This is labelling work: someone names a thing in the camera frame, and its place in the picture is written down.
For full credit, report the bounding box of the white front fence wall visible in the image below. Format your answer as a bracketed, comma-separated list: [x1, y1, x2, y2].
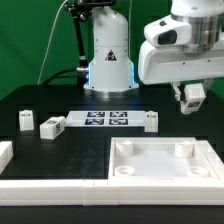
[0, 180, 224, 206]

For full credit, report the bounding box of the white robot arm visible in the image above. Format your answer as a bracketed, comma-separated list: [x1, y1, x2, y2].
[84, 0, 224, 98]

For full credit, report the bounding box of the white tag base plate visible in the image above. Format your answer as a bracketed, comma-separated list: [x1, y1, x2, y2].
[66, 111, 145, 127]

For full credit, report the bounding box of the black cable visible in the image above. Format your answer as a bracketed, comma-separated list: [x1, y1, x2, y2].
[43, 67, 88, 86]

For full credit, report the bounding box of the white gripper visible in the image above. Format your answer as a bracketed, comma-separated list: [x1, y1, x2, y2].
[138, 18, 224, 102]

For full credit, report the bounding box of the white cable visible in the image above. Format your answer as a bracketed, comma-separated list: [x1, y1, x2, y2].
[37, 0, 69, 86]

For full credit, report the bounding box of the white left fence piece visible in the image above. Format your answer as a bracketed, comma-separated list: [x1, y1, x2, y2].
[0, 141, 13, 174]

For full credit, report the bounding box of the white fence piece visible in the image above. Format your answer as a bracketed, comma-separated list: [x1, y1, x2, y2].
[0, 141, 13, 174]
[198, 140, 224, 181]

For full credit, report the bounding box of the white right fence piece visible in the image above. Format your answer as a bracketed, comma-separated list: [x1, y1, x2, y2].
[198, 140, 224, 181]

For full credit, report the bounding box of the white square table top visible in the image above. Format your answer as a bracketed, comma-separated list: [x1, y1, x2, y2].
[108, 137, 219, 180]

